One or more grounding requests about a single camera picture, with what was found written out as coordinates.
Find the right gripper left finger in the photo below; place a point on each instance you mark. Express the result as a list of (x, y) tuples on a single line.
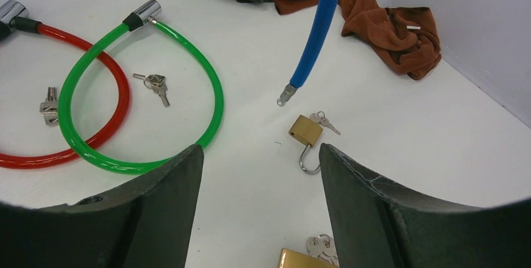
[(145, 222)]

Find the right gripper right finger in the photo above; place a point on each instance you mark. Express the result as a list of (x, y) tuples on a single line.
[(378, 222)]

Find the blue cable lock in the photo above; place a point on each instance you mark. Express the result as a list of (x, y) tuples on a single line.
[(320, 27)]

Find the green lock loose keys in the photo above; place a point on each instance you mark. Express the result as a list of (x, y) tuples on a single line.
[(156, 83)]

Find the loose silver key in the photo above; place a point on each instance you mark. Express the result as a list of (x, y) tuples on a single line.
[(49, 107)]

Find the small brass padlock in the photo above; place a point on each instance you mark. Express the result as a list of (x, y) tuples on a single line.
[(307, 130)]

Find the brown towel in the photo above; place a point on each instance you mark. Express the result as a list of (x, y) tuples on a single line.
[(406, 39)]

